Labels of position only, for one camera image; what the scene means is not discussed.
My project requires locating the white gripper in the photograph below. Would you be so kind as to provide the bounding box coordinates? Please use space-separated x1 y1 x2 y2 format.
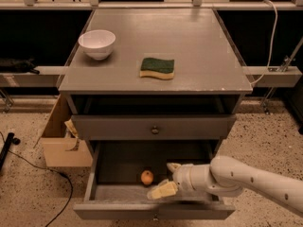
147 163 203 200

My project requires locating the small orange fruit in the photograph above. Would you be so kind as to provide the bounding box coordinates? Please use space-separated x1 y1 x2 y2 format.
140 170 153 185

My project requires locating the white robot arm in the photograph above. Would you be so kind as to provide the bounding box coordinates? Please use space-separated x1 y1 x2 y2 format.
147 156 303 217

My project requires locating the open grey middle drawer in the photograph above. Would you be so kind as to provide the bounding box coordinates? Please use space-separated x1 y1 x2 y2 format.
74 140 235 220

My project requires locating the closed grey top drawer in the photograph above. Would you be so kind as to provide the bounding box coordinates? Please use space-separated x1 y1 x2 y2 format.
72 114 236 140

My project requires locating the grey wooden drawer cabinet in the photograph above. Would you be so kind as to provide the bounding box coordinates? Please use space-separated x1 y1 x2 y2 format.
58 7 254 149

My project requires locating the green and yellow sponge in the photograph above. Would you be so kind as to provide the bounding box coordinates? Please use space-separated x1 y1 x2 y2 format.
139 58 174 80

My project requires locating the cardboard box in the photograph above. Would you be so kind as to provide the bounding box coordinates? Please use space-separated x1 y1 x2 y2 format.
40 96 93 167

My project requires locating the white ceramic bowl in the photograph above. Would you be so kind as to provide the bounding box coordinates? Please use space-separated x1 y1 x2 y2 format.
78 29 116 61

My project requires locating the black bar on floor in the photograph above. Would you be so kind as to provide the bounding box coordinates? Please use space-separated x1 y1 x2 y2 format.
0 132 21 171

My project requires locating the black floor cable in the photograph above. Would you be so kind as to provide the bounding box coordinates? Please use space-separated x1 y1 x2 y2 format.
0 131 74 227

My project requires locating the black object on rail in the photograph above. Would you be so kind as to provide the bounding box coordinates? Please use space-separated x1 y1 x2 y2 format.
0 59 40 75

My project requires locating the white hanging cable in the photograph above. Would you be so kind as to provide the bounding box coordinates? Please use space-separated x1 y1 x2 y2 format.
249 0 279 87

